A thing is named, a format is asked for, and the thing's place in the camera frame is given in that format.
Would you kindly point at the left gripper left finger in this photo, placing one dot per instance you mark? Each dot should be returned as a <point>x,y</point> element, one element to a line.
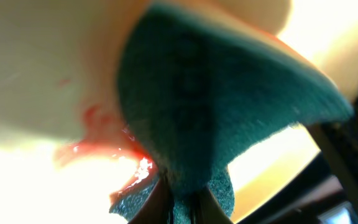
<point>158,208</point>

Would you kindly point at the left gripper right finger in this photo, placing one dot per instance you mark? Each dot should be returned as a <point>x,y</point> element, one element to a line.
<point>206,210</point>

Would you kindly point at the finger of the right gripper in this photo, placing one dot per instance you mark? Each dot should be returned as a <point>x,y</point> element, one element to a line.
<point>341,153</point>

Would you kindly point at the green yellow sponge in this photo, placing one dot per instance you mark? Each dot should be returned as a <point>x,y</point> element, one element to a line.
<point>196,96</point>

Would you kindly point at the yellow plate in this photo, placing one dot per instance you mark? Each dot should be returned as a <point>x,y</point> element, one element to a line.
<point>48,77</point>

